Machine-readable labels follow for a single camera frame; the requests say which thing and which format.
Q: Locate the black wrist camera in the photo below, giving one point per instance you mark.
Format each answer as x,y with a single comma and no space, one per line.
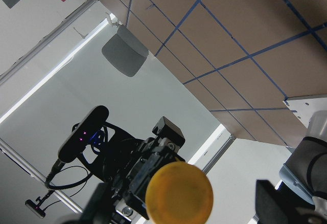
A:
79,138

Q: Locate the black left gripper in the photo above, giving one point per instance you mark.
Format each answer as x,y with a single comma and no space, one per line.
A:
130,168

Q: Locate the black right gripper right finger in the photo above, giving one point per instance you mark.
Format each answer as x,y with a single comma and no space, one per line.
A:
272,207

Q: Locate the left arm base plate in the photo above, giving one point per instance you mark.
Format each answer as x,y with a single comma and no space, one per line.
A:
307,107

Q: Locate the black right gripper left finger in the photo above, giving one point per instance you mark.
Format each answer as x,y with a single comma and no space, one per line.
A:
99,209

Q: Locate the small black ceiling camera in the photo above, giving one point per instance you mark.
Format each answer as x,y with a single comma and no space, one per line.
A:
36,207

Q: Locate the brown paper table mat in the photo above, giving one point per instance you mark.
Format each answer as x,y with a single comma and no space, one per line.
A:
242,59

